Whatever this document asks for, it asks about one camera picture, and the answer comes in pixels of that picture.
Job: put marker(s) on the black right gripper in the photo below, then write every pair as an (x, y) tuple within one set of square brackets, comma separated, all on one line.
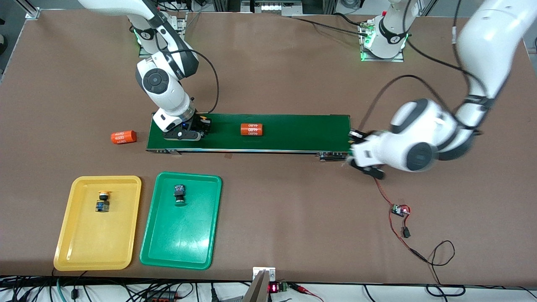
[(199, 123)]

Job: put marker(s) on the orange cylindrical battery cell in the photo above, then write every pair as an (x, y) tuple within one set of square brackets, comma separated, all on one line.
[(123, 137), (251, 129)]

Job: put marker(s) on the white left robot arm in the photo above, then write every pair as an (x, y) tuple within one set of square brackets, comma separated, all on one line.
[(482, 42)]

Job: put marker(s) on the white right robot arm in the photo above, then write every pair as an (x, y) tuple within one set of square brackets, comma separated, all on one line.
[(168, 92)]

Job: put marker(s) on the green conveyor belt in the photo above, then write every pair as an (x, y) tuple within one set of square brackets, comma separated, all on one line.
[(293, 134)]

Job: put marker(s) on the small circuit board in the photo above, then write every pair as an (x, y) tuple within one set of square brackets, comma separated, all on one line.
[(400, 210)]

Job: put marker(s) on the black plug connector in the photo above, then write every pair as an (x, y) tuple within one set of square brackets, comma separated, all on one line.
[(406, 233)]

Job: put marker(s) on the green plastic tray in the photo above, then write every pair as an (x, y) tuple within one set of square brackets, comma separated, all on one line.
[(180, 235)]

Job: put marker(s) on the yellow plastic tray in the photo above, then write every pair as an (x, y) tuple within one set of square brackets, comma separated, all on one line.
[(98, 235)]

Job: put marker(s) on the red test lead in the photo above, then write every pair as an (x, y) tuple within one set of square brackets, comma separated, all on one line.
[(308, 293)]

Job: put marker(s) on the red digit display module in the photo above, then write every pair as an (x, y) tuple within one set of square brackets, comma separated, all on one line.
[(275, 288)]

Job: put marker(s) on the orange power strip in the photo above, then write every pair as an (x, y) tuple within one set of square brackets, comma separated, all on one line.
[(161, 297)]

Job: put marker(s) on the aluminium corner strut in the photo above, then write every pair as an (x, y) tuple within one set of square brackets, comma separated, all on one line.
[(32, 12)]

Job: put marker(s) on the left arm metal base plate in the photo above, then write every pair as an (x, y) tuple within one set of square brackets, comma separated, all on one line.
[(396, 60)]

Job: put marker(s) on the aluminium frame with light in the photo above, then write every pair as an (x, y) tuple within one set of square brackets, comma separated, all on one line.
[(226, 5)]

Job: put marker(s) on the silver metal bracket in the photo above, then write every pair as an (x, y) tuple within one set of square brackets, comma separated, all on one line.
[(270, 272)]

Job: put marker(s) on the grey metal post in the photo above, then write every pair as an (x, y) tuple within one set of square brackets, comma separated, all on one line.
[(256, 291)]

